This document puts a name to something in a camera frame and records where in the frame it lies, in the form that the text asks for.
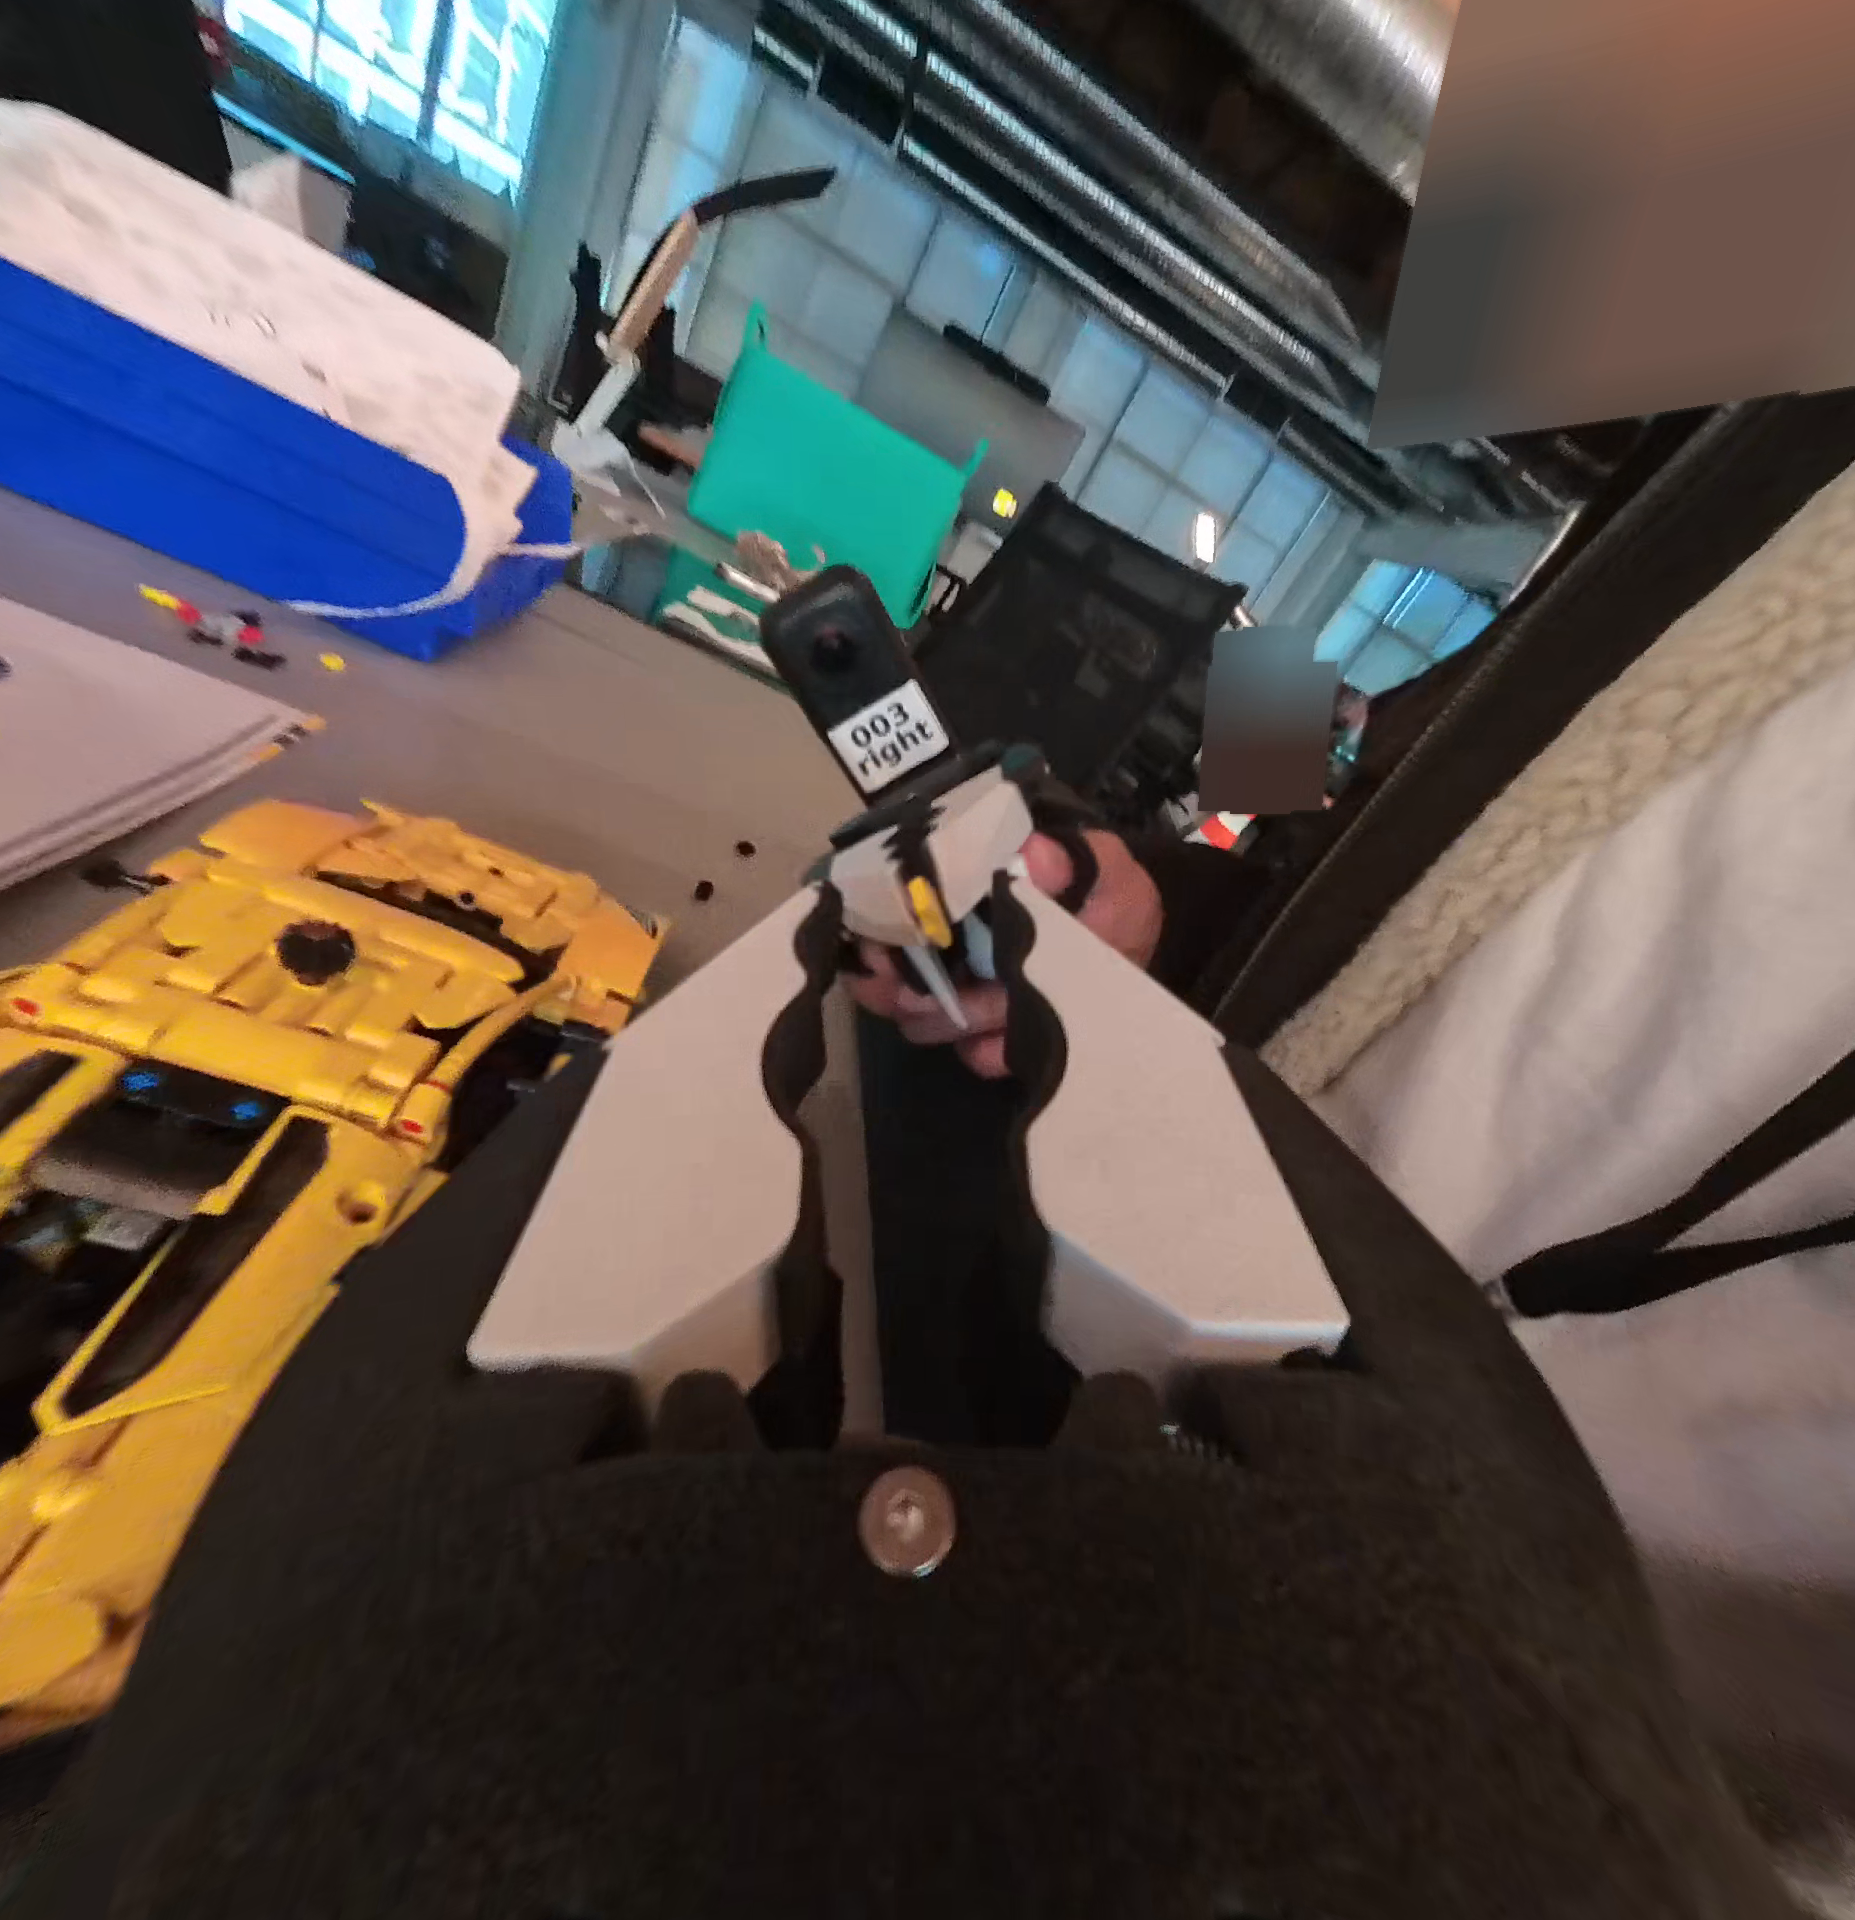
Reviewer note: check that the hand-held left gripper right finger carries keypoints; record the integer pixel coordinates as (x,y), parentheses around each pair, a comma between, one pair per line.
(1183,1201)

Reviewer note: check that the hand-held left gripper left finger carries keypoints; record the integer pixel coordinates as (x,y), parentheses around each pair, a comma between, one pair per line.
(644,1201)

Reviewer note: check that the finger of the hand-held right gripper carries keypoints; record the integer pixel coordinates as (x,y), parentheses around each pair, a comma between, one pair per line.
(980,840)
(876,894)

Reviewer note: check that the yellow small plate brick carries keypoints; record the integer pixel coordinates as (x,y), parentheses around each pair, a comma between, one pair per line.
(928,904)

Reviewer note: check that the small black round brick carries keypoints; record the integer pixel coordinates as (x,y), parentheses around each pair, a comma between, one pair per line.
(314,950)

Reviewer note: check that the yellow toy brick car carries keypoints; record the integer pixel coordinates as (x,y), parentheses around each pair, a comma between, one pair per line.
(192,1020)

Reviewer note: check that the person's right forearm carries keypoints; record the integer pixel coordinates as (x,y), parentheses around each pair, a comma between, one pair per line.
(1214,915)

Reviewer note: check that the grey desk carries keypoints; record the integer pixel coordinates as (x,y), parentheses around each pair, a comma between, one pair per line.
(569,749)

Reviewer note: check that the person's right hand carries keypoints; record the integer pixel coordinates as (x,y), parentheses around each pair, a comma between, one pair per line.
(1115,900)

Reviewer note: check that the green booklet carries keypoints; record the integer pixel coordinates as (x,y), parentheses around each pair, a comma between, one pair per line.
(710,608)

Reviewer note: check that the green plastic bin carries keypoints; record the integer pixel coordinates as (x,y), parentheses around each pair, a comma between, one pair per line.
(823,464)

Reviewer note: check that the black mesh chair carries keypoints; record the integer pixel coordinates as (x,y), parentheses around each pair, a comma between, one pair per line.
(1078,645)

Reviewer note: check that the black video bar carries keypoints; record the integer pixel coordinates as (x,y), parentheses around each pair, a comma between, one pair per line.
(995,361)

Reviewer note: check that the white paper strip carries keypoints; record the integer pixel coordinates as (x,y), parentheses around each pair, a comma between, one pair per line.
(462,592)

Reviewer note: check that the curved wood and black lamp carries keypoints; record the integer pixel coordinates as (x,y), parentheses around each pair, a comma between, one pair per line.
(651,285)

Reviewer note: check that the white shirt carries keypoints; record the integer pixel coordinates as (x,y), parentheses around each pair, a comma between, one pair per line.
(1693,1051)

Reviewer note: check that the pile of small bricks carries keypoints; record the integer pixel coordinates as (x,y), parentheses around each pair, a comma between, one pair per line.
(222,629)

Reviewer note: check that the white patterned paper bag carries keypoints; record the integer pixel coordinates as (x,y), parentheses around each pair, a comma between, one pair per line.
(269,314)

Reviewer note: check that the blue plastic bin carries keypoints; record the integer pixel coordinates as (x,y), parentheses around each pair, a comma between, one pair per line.
(192,449)

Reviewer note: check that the open instruction booklet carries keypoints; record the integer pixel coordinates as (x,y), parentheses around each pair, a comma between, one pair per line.
(87,749)

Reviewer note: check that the large window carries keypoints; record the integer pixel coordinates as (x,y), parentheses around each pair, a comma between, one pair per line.
(403,76)

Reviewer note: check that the wall screen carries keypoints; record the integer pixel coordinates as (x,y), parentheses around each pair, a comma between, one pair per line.
(1004,443)

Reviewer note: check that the silver air duct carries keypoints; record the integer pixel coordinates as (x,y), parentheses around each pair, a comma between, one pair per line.
(1316,76)

